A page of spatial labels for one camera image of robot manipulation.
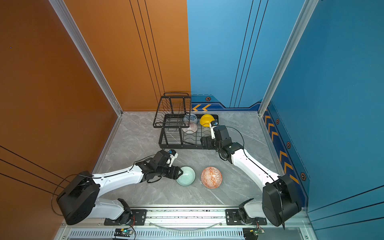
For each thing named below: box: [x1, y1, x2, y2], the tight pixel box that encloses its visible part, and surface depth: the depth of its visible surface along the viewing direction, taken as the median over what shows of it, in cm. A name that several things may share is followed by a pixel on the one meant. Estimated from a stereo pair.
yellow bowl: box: [200, 114, 215, 128], surface depth 109 cm
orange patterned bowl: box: [201, 166, 223, 189], surface depth 85 cm
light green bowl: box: [176, 166, 197, 187], surface depth 86 cm
